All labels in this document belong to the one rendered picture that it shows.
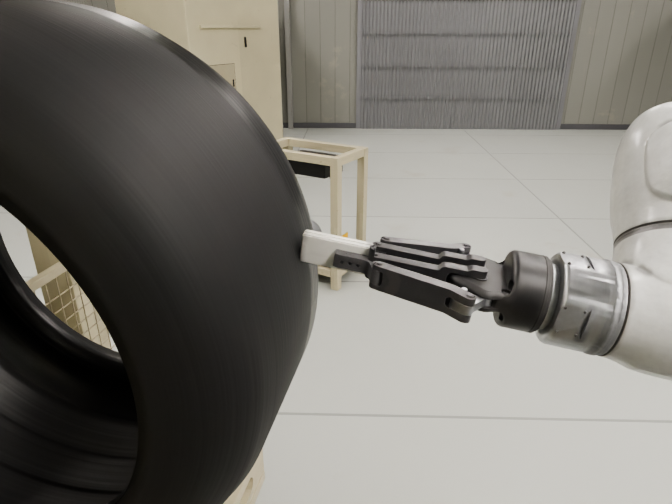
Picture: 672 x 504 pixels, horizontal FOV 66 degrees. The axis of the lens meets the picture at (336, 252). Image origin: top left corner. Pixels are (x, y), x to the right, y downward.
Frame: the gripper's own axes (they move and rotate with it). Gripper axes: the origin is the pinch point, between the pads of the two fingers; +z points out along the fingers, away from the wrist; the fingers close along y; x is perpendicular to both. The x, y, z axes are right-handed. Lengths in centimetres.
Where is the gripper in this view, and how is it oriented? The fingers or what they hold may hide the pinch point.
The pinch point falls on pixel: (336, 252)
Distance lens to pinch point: 51.6
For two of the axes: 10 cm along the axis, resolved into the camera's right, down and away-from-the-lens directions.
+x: -1.4, 9.0, 4.2
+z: -9.7, -2.0, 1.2
